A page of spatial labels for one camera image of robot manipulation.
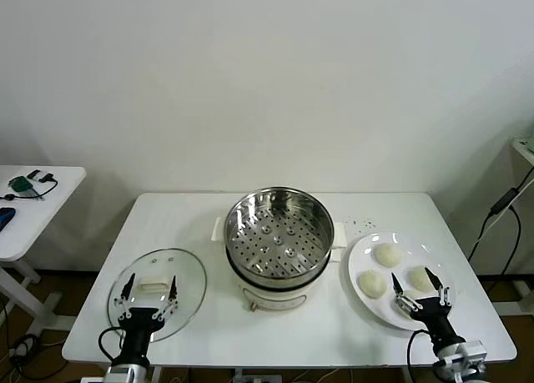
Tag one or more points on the white round plate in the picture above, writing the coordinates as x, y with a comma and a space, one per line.
363, 253

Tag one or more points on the black silver usb stick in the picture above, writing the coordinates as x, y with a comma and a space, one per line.
33, 174

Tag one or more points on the green hex key set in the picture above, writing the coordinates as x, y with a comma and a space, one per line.
20, 184

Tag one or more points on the perforated steel steamer basket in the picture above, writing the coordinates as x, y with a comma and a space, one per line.
321, 233

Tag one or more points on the blue object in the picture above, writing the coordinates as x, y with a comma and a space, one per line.
5, 218

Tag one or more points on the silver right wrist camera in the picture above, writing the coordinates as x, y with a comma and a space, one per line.
471, 354

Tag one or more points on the floor power strip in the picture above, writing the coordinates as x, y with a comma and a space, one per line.
260, 378

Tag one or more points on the white electric cooker pot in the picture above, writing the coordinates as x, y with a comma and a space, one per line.
275, 296

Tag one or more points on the round glass pot lid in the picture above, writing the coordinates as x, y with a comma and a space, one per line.
187, 274

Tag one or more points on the white steamed baozi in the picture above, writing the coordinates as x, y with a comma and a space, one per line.
387, 255
418, 278
411, 294
372, 283

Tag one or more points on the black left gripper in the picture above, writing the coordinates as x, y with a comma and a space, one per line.
137, 322

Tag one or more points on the white side table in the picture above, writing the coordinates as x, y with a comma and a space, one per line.
50, 216

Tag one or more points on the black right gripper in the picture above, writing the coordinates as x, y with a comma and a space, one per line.
434, 316

